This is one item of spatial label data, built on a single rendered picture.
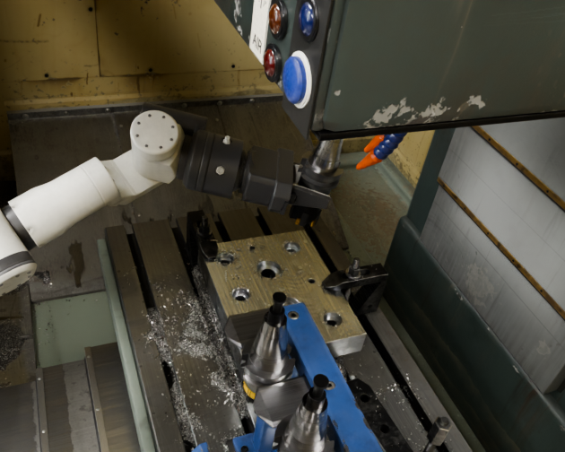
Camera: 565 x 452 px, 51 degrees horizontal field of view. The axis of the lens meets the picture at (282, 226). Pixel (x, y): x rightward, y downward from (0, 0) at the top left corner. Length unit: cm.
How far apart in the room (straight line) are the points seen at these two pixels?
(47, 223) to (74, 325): 75
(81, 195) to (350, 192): 140
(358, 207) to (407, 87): 165
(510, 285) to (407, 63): 89
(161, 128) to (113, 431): 62
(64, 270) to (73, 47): 61
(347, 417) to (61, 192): 46
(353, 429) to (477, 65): 41
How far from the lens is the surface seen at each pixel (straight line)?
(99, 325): 154
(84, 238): 167
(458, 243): 134
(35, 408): 132
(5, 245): 79
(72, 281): 162
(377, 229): 197
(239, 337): 74
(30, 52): 178
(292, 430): 63
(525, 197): 117
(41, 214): 82
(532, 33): 44
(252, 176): 83
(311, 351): 73
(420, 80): 40
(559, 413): 128
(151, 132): 82
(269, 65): 43
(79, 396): 130
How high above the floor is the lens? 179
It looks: 39 degrees down
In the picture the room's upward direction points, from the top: 10 degrees clockwise
